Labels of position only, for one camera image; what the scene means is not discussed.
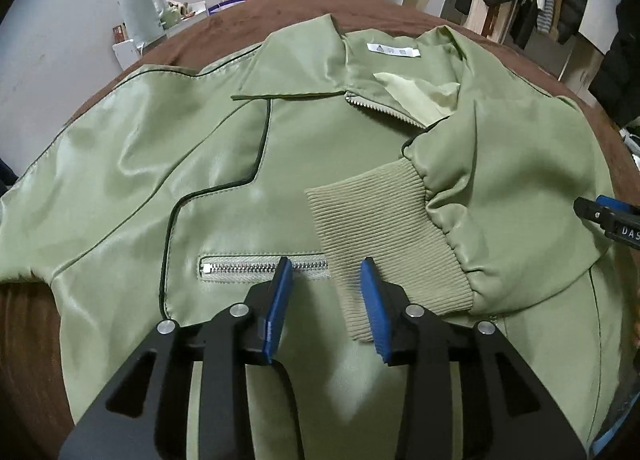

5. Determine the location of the green zip-up jacket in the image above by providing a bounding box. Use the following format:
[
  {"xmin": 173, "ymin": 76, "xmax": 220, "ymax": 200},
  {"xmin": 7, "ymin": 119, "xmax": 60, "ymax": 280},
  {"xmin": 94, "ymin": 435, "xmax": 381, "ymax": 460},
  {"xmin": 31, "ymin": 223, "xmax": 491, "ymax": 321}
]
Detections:
[{"xmin": 1, "ymin": 16, "xmax": 626, "ymax": 459}]

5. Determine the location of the black long down coat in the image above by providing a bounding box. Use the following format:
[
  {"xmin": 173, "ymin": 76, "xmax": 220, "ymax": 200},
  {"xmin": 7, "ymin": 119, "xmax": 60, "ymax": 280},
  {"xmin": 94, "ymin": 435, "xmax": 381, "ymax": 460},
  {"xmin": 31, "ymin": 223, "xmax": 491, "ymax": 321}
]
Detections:
[{"xmin": 589, "ymin": 0, "xmax": 639, "ymax": 127}]

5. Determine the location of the beige suitcase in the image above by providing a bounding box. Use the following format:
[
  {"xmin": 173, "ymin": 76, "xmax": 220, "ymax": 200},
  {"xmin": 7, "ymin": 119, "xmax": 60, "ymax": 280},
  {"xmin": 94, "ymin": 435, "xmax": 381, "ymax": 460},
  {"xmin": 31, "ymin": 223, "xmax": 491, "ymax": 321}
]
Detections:
[{"xmin": 463, "ymin": 0, "xmax": 513, "ymax": 44}]

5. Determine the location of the white bedside cabinet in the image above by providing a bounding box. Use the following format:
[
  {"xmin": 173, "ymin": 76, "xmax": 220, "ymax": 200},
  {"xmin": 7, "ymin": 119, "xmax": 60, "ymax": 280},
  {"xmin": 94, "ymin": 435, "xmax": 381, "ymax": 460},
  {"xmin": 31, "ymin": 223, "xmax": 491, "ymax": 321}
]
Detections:
[{"xmin": 110, "ymin": 1, "xmax": 212, "ymax": 72}]

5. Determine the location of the purple plastic bag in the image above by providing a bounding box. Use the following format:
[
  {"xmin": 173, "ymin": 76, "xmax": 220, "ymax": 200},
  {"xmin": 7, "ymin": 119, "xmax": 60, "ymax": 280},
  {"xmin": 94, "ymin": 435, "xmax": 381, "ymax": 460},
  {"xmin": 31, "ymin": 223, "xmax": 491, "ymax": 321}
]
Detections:
[{"xmin": 207, "ymin": 0, "xmax": 245, "ymax": 16}]

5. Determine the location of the pale green humidifier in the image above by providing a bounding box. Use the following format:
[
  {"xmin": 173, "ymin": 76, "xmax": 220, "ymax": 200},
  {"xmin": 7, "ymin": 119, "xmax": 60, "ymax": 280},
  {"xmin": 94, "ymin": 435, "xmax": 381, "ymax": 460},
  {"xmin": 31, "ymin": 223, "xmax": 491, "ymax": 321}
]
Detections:
[{"xmin": 117, "ymin": 0, "xmax": 167, "ymax": 48}]

